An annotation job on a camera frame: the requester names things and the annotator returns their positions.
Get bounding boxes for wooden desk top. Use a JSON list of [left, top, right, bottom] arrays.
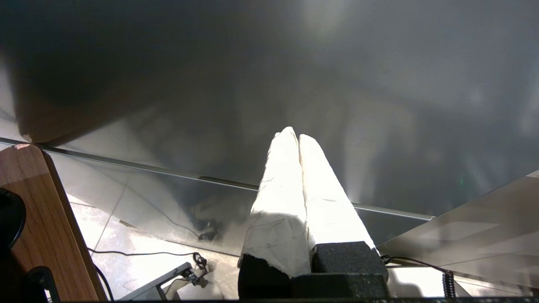
[[0, 144, 108, 302]]

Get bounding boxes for black coiled cable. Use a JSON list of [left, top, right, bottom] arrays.
[[381, 255, 457, 299]]

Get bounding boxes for stainless steel appliance door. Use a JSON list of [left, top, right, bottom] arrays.
[[0, 0, 539, 257]]

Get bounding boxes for black curved bracket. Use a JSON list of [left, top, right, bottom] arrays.
[[25, 266, 59, 302]]

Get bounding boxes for grey flat panel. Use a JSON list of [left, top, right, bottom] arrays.
[[377, 168, 539, 295]]

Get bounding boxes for black round chair part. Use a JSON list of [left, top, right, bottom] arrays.
[[0, 187, 27, 253]]

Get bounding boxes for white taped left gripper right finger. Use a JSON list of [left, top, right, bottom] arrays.
[[299, 135, 389, 275]]

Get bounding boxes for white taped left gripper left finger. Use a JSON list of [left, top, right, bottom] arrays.
[[238, 126, 312, 300]]

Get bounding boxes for thin black floor cable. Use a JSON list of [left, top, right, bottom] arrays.
[[86, 248, 209, 287]]

